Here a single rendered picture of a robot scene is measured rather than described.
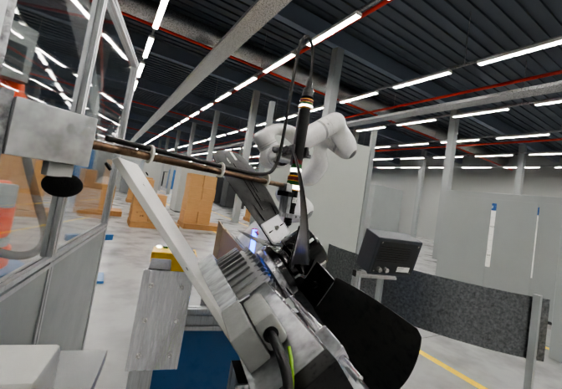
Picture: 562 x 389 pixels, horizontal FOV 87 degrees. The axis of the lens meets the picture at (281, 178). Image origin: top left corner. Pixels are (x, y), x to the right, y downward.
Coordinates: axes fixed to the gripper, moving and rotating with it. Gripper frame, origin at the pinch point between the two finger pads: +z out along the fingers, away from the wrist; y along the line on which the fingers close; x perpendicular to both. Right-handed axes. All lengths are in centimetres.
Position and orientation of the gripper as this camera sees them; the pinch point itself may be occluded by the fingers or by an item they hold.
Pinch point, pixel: (298, 150)
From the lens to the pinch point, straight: 91.6
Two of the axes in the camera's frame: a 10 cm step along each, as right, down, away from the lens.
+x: 1.6, -9.9, 0.6
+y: -9.3, -1.7, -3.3
